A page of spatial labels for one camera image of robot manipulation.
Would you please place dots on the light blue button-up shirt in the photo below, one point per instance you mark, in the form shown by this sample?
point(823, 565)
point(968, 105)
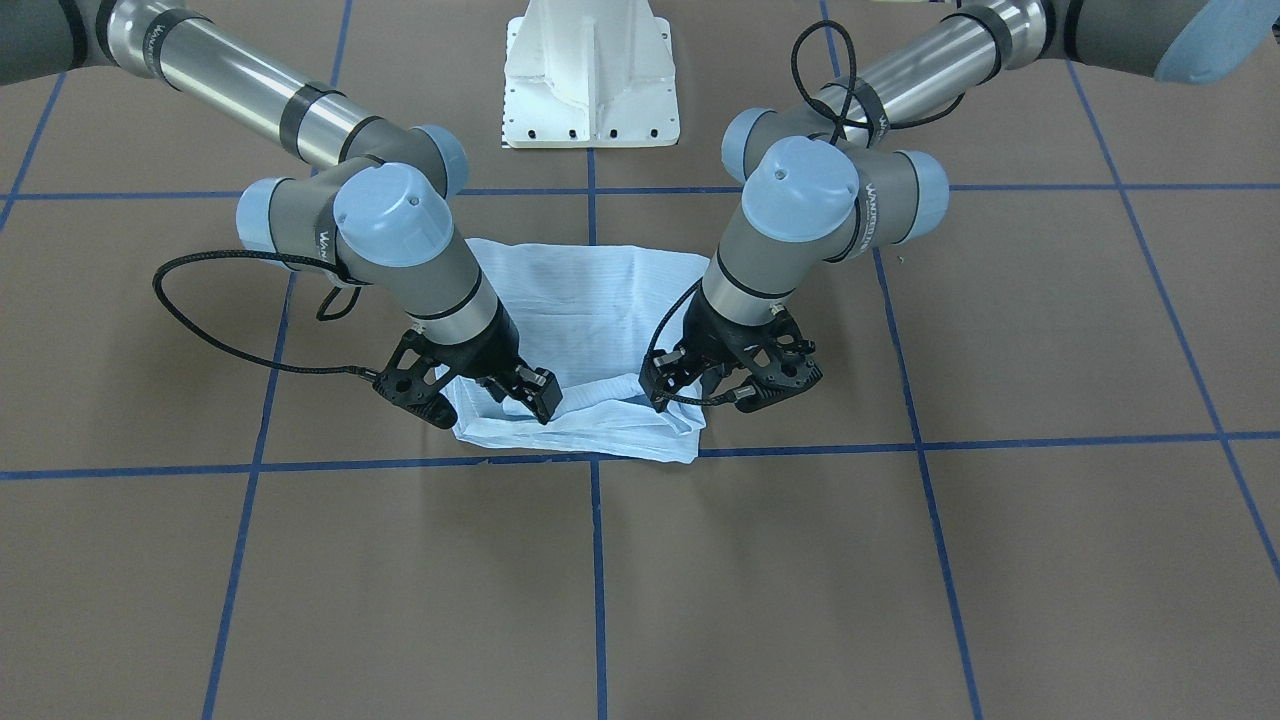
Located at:
point(587, 313)

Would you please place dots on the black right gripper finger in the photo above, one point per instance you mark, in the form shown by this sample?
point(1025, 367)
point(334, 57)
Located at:
point(542, 405)

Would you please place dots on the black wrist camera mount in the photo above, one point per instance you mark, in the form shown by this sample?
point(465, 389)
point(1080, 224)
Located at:
point(779, 360)
point(405, 381)

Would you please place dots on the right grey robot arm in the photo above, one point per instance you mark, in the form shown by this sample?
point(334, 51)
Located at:
point(376, 213)

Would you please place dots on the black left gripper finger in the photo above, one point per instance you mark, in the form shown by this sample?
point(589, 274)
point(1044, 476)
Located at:
point(659, 394)

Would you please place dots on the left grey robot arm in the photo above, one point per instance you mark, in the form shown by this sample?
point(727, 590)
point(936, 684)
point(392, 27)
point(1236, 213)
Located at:
point(816, 187)

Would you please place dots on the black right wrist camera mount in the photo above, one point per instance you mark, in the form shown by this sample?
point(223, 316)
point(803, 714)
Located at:
point(405, 381)

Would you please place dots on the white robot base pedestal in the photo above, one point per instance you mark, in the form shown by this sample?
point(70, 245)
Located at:
point(589, 75)

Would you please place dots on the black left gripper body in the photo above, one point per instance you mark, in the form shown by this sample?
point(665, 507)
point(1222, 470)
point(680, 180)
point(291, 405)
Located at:
point(712, 328)

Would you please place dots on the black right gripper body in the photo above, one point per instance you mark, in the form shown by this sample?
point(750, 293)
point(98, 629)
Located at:
point(483, 353)

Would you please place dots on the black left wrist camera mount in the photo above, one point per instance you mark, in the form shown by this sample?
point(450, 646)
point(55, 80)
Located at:
point(779, 360)

